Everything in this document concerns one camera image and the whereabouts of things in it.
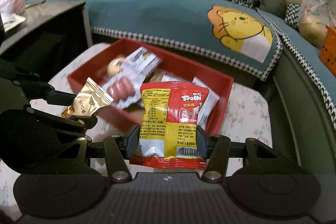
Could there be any white red snack packet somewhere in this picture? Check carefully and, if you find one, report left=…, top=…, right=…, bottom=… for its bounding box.
left=161, top=74, right=221, bottom=131

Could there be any small gold candy packet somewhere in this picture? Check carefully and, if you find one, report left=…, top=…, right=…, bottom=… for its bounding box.
left=60, top=77, right=114, bottom=118

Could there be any red yellow Trolli candy bag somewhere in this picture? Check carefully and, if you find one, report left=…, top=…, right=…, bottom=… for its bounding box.
left=129, top=81, right=210, bottom=170

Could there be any white sausage snack packet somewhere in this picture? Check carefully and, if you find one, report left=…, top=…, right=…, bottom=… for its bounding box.
left=102, top=47, right=162, bottom=110

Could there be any clear round bun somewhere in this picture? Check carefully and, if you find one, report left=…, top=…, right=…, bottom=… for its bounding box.
left=106, top=55, right=126, bottom=79

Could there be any red cardboard box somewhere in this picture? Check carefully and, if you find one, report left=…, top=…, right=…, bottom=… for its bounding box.
left=68, top=39, right=234, bottom=135

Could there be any dark side table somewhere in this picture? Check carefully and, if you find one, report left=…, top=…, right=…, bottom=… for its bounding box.
left=1, top=0, right=93, bottom=66

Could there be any teal lion sofa cover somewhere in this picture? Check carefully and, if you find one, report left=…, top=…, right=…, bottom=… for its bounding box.
left=28, top=0, right=335, bottom=121

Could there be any red white plastic bag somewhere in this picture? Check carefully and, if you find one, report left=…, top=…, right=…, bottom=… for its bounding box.
left=1, top=0, right=26, bottom=32

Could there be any orange plastic basket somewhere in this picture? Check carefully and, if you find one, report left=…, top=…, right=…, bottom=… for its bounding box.
left=318, top=26, right=336, bottom=76

